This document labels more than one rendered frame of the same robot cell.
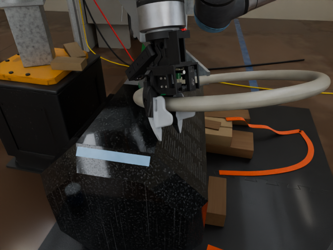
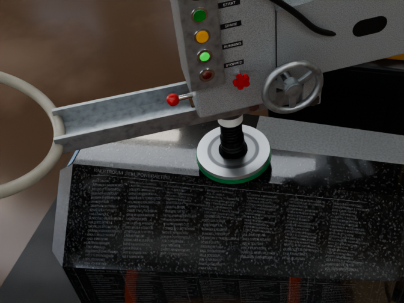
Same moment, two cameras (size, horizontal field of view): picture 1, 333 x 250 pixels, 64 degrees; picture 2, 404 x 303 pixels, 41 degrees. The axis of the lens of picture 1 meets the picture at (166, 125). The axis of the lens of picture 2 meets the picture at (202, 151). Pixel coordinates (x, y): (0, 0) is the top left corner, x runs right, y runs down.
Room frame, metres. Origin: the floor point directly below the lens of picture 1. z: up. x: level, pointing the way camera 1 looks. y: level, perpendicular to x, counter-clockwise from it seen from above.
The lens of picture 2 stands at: (1.37, -1.06, 2.00)
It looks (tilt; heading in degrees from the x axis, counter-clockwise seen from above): 46 degrees down; 100
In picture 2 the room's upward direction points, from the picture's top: 9 degrees counter-clockwise
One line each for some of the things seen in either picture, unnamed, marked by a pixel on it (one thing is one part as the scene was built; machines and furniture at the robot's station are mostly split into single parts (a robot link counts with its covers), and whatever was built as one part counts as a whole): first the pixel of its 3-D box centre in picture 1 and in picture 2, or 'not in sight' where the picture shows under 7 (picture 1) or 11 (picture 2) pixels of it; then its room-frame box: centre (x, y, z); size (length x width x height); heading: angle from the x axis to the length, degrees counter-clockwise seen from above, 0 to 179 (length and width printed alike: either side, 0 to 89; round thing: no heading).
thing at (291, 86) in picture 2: not in sight; (287, 78); (1.42, -0.04, 1.18); 0.15 x 0.10 x 0.15; 17
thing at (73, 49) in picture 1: (74, 50); not in sight; (1.85, 0.66, 0.80); 0.20 x 0.10 x 0.05; 32
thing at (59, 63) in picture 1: (69, 63); not in sight; (1.62, 0.63, 0.81); 0.20 x 0.10 x 0.05; 84
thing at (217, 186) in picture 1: (215, 200); not in sight; (1.11, -0.32, 0.07); 0.30 x 0.12 x 0.12; 169
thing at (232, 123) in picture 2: not in sight; (229, 113); (1.27, 0.04, 1.00); 0.07 x 0.07 x 0.04
